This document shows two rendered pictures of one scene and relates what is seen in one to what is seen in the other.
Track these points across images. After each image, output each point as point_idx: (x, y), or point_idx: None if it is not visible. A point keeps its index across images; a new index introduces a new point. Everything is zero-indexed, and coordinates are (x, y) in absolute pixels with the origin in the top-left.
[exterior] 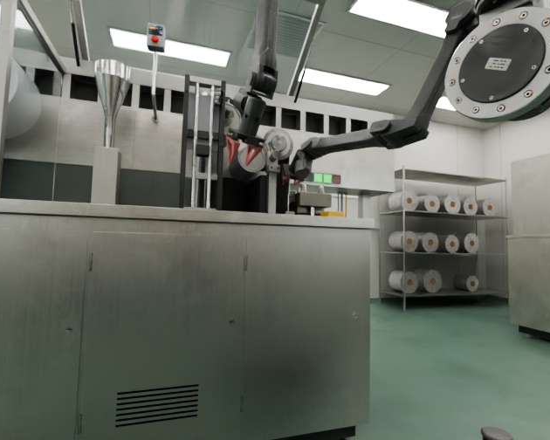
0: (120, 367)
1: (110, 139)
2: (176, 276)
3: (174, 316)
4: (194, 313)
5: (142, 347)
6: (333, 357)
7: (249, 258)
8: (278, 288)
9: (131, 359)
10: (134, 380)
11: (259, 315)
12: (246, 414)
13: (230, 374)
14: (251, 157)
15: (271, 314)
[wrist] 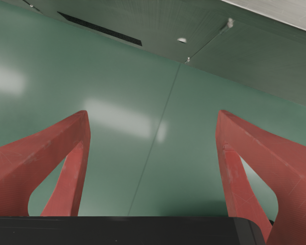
0: (50, 4)
1: None
2: None
3: (95, 8)
4: (125, 17)
5: (66, 6)
6: None
7: (234, 28)
8: (276, 61)
9: (58, 5)
10: (69, 13)
11: (228, 55)
12: (191, 63)
13: (177, 52)
14: (228, 214)
15: (247, 61)
